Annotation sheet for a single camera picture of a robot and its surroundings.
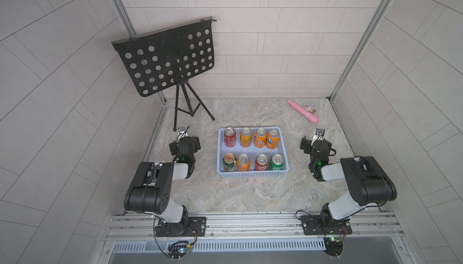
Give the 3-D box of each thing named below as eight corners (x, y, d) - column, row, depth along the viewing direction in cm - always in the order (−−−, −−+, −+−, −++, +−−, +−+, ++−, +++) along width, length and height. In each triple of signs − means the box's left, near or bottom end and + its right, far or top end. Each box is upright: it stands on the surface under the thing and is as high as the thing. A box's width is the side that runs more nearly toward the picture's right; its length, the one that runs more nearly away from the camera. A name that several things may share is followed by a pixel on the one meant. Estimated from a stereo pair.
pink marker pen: (315, 124, 106) (317, 121, 104) (286, 104, 116) (287, 101, 114) (318, 121, 107) (319, 118, 105) (288, 102, 117) (289, 99, 115)
